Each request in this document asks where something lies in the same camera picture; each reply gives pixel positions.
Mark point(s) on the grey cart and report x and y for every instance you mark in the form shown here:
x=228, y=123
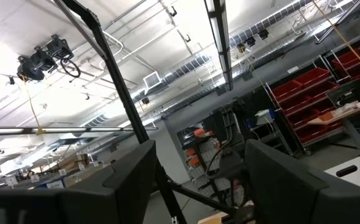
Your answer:
x=270, y=133

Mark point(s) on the shelf with orange items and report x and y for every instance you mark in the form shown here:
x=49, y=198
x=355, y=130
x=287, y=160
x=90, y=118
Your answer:
x=198, y=146

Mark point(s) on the black aluminium rig frame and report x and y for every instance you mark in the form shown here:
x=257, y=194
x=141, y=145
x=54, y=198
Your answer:
x=121, y=87

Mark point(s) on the wooden workbench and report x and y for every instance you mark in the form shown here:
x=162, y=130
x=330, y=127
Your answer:
x=345, y=115

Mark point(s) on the black bench equipment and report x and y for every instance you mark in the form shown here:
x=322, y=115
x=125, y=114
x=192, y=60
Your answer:
x=351, y=91

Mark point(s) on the cardboard box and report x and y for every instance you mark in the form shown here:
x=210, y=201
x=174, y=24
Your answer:
x=74, y=163

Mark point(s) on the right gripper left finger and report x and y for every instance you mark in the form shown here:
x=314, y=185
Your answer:
x=130, y=174

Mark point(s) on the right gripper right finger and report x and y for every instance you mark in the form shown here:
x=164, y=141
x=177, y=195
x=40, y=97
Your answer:
x=276, y=174

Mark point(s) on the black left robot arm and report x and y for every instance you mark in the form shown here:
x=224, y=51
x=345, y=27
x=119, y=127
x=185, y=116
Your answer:
x=233, y=168

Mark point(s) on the white box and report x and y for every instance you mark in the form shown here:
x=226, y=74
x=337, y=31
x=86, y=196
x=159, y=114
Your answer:
x=264, y=117

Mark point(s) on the hanging light strip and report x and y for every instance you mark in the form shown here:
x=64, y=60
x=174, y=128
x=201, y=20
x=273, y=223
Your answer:
x=74, y=129
x=222, y=37

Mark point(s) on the ceiling air vent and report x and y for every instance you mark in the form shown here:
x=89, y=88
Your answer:
x=152, y=81

